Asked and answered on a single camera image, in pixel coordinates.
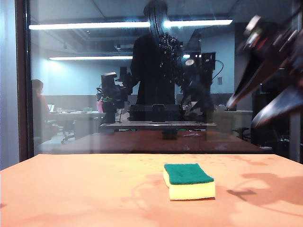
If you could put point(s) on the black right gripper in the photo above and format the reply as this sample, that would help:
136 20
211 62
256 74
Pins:
270 40

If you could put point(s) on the green and yellow sponge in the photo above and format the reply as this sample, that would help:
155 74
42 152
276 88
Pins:
189 182

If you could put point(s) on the large glass window pane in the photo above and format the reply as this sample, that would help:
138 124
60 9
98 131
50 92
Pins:
82 75

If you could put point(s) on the grey window frame post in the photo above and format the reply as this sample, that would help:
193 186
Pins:
296 142

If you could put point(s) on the dark brown window frame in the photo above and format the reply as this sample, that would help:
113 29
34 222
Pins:
21 75

